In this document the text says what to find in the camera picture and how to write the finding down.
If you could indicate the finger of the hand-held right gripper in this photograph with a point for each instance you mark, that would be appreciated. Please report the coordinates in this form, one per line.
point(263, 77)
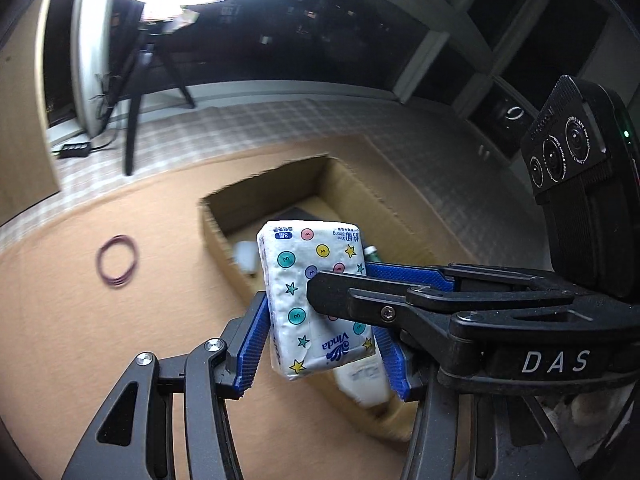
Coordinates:
point(400, 274)
point(360, 302)

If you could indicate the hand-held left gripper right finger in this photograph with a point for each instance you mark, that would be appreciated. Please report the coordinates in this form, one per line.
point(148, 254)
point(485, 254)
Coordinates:
point(397, 367)

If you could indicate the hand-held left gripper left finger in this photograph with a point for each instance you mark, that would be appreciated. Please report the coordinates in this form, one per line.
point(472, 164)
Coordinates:
point(252, 345)

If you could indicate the green white glue stick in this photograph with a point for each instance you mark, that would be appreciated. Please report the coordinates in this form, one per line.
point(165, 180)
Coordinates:
point(371, 252)

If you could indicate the white patterned tissue pack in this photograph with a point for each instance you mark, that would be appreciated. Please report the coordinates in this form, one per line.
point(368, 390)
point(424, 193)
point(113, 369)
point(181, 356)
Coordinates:
point(295, 280)

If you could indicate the translucent white cap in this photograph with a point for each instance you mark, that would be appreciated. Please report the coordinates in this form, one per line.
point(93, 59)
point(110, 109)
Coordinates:
point(246, 257)

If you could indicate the brown cardboard box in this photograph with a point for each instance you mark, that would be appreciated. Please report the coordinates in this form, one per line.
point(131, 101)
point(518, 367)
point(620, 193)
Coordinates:
point(350, 195)

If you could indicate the tan blanket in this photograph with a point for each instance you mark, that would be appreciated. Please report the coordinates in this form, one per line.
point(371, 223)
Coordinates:
point(100, 340)

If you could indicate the white fluffy cloth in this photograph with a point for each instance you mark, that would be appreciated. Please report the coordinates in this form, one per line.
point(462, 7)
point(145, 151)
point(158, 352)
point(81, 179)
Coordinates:
point(595, 410)

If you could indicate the bundle of brown rubber bands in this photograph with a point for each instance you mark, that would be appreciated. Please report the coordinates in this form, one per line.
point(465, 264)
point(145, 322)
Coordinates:
point(99, 262)

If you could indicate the grey plaid mat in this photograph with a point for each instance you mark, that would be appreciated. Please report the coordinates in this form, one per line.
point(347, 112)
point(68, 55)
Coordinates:
point(300, 120)

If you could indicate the black tripod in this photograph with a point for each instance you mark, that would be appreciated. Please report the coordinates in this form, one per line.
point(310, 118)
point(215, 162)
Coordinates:
point(131, 135)

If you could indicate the black power strip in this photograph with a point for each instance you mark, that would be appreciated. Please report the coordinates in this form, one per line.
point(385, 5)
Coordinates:
point(75, 149)

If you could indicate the large wood panel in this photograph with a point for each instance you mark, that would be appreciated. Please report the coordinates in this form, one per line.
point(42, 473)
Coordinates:
point(25, 135)

